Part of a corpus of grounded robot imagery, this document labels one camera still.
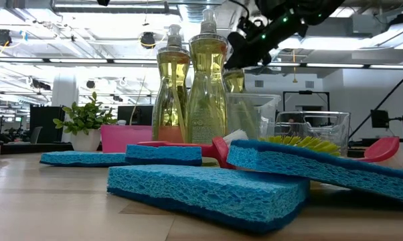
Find yellow dish soap pump bottle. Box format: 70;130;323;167
151;23;192;144
222;68;260;139
187;8;230;145

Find black background computer monitor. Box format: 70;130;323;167
116;105;155;127

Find black frame stand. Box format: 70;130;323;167
283;90;331;113

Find red dish brush white bristles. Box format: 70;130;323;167
137;129;250;170
357;136;403;168

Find black monitor on arm stand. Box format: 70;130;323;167
370;109;403;145

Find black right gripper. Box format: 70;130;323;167
223;9;305;70

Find small clear plastic bin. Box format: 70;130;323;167
274;111;351;157

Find black office partition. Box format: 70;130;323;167
29;106;66;144

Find green plant in white pot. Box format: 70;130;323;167
52;91;118;153

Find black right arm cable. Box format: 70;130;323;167
348;68;403;140

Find pink plastic tray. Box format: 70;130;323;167
100;125;155;154

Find blue cellulose sponge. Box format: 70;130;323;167
106;164;311;234
39;150;131;168
226;139;403;205
125;143;204;167

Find large clear plastic bin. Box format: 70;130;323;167
226;92;283;140

